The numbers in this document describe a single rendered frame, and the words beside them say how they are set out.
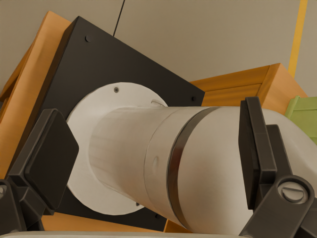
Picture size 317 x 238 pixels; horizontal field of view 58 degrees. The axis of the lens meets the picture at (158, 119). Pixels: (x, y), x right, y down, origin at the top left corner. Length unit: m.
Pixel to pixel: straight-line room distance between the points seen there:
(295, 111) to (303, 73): 1.68
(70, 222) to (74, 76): 0.22
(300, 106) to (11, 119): 0.72
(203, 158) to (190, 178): 0.02
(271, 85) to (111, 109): 0.56
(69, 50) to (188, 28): 1.38
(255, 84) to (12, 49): 0.95
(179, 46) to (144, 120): 1.38
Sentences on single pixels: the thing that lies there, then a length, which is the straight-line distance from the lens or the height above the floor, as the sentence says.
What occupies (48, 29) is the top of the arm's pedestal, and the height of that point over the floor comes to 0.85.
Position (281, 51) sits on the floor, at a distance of 2.36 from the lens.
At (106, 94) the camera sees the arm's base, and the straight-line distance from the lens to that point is 0.40.
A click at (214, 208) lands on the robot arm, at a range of 0.21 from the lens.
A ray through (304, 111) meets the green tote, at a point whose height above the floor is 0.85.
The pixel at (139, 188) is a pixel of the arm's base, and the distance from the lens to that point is 0.29.
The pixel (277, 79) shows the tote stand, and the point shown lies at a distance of 0.88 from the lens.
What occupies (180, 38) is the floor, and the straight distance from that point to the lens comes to 1.69.
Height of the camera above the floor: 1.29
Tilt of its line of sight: 58 degrees down
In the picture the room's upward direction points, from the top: 88 degrees clockwise
